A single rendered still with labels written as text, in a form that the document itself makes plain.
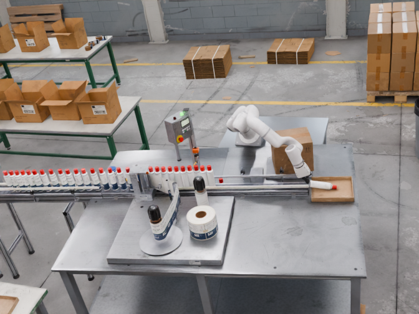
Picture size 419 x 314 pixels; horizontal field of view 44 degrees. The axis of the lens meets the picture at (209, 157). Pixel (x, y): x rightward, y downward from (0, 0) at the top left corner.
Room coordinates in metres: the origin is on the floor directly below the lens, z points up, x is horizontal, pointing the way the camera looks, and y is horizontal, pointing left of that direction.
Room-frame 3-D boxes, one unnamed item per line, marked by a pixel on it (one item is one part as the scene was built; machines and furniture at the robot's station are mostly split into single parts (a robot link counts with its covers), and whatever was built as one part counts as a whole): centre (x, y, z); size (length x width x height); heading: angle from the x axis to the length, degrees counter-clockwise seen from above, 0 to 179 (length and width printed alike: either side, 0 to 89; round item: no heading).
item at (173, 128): (3.38, 0.19, 1.38); 0.17 x 0.10 x 0.19; 130
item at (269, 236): (3.14, 0.01, 0.82); 2.10 x 1.50 x 0.02; 75
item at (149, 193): (3.30, 0.54, 1.01); 0.14 x 0.13 x 0.26; 75
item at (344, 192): (3.02, -0.86, 0.85); 0.30 x 0.26 x 0.04; 75
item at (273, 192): (3.27, 0.10, 0.85); 1.65 x 0.11 x 0.05; 75
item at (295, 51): (7.50, -1.53, 0.11); 0.65 x 0.54 x 0.22; 64
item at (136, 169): (3.29, 0.54, 1.14); 0.14 x 0.11 x 0.01; 75
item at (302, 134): (3.40, -0.65, 0.99); 0.30 x 0.24 x 0.27; 86
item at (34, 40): (7.64, 2.31, 0.97); 0.42 x 0.39 x 0.37; 155
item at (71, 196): (3.64, 1.47, 0.47); 1.17 x 0.38 x 0.94; 75
